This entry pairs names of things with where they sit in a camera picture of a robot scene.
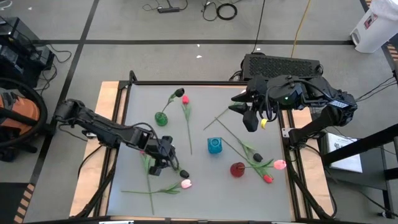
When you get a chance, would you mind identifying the black side desk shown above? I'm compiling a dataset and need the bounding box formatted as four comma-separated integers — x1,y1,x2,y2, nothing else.
321,123,398,218

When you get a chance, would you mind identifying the red artificial tulip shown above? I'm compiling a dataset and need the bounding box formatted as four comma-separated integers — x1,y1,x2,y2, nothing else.
181,95,193,156
139,150,155,216
221,138,274,184

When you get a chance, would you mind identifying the white paper sheet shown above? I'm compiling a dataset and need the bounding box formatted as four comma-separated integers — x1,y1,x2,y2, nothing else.
326,132,364,174

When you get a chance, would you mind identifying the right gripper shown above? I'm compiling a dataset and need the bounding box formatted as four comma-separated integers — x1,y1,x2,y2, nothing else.
229,75,276,133

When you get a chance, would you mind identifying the red glass vase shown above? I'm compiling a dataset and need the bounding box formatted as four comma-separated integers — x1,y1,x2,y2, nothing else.
229,162,246,179

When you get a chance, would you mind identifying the yellow cable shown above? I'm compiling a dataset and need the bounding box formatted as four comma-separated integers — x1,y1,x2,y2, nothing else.
290,0,312,59

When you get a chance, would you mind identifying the orange and black vacuum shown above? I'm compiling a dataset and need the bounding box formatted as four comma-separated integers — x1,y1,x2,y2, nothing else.
0,77,50,162

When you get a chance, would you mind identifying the black equipment stack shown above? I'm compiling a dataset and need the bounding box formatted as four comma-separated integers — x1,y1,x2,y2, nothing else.
0,17,56,88

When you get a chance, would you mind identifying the black metal table frame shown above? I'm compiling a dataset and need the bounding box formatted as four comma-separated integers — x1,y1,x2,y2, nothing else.
70,70,338,224

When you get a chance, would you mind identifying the black artificial tulip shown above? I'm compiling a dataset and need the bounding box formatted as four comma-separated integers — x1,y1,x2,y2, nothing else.
215,117,264,163
169,161,190,179
160,87,186,118

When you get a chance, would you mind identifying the white plastic bin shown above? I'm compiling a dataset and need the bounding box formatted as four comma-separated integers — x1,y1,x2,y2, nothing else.
349,0,398,54

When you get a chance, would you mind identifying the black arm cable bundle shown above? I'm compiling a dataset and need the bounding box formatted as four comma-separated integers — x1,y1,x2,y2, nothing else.
73,146,121,218
285,155,338,220

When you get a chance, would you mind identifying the coiled black cable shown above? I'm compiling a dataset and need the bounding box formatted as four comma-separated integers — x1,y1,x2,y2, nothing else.
216,2,239,21

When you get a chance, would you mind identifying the blue glass vase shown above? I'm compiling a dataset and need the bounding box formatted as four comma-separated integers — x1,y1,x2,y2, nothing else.
207,137,223,155

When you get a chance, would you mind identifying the long black cable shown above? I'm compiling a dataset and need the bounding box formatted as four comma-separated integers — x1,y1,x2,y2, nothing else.
251,0,267,54

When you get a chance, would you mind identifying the green glass vase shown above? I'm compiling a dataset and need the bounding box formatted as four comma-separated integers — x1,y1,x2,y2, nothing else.
154,111,169,127

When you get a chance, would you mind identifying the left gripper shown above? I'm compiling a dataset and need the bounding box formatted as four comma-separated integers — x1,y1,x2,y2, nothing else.
146,141,182,177

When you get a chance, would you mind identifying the black power strip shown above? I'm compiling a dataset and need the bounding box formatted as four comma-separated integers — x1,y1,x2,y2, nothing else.
157,6,181,14

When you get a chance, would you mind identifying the black mesh computer case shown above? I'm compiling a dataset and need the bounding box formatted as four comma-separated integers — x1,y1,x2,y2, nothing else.
241,52,324,83

